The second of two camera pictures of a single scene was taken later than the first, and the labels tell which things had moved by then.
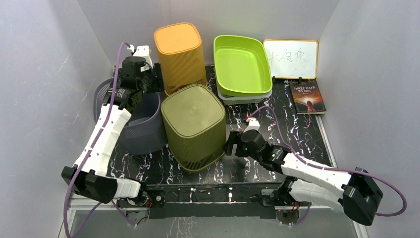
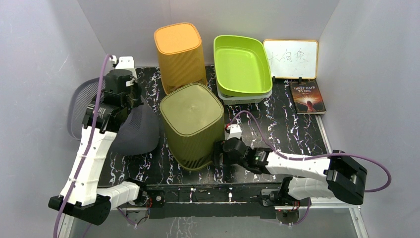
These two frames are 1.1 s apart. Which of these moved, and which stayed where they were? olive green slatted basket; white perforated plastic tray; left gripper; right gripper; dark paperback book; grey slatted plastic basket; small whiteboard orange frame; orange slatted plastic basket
Moved: left gripper; right gripper; grey slatted plastic basket
Stayed: small whiteboard orange frame; dark paperback book; olive green slatted basket; orange slatted plastic basket; white perforated plastic tray
